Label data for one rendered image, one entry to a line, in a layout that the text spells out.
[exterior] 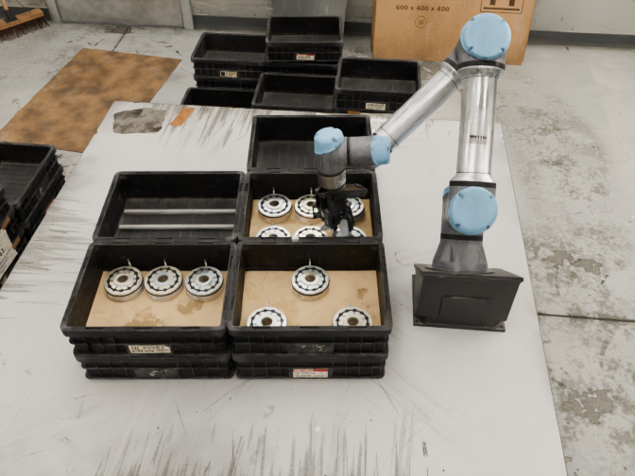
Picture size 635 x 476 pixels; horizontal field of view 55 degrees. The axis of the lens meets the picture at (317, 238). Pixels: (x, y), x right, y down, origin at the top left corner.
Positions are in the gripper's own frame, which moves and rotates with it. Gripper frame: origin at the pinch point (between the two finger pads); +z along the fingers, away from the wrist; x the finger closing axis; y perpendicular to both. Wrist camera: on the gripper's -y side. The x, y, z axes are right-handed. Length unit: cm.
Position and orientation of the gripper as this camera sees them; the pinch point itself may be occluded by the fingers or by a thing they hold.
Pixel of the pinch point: (341, 234)
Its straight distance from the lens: 178.3
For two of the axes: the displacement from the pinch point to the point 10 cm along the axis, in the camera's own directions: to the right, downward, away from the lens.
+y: -7.0, 5.1, -5.0
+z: 0.8, 7.5, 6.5
